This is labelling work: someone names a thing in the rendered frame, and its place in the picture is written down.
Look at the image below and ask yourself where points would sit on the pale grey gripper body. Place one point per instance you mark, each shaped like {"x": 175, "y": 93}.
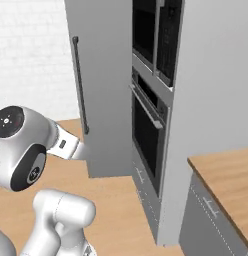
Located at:
{"x": 82, "y": 151}

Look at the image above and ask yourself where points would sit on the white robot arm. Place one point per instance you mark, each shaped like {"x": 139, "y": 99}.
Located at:
{"x": 19, "y": 156}

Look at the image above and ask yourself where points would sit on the grey counter cabinet drawer front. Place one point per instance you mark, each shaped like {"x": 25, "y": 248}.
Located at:
{"x": 202, "y": 230}

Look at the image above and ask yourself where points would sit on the black oven door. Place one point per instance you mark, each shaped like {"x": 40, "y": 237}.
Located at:
{"x": 146, "y": 140}

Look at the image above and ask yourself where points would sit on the grey fridge door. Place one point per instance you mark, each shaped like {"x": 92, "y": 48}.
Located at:
{"x": 106, "y": 83}

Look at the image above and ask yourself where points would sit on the grey drawer below oven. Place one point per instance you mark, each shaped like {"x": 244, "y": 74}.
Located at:
{"x": 147, "y": 203}

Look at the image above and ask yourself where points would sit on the black built-in microwave oven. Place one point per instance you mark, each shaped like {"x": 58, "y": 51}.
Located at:
{"x": 144, "y": 30}

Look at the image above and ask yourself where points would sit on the grey tall cabinet housing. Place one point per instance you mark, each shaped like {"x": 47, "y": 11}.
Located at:
{"x": 209, "y": 83}

